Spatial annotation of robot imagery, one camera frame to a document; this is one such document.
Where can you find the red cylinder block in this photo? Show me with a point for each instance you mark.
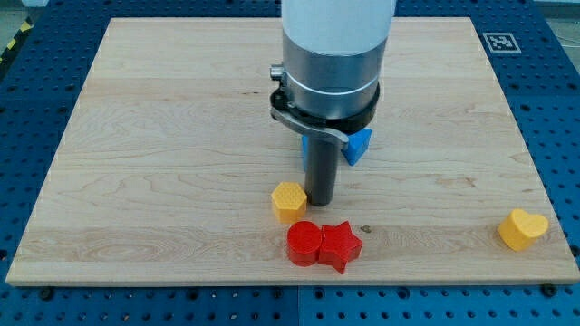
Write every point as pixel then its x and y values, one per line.
pixel 304 239

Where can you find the light wooden board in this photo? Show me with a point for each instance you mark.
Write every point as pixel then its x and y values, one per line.
pixel 166 167

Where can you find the yellow hexagon block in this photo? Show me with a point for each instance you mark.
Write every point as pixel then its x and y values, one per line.
pixel 289 202

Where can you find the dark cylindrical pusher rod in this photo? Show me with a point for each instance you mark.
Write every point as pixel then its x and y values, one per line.
pixel 321 158

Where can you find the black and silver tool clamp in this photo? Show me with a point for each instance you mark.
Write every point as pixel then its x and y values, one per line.
pixel 335 131

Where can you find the blue block behind rod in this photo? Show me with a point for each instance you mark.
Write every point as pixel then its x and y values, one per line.
pixel 304 142

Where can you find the red star block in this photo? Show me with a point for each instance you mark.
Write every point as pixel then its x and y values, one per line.
pixel 340 246

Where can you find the blue triangle block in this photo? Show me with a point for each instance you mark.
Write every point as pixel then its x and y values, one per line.
pixel 357 146

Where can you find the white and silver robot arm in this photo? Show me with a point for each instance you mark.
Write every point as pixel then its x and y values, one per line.
pixel 332 53

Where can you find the white fiducial marker tag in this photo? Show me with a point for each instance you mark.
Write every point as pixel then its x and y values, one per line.
pixel 499 42

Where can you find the yellow heart block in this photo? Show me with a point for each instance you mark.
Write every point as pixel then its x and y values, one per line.
pixel 520 229

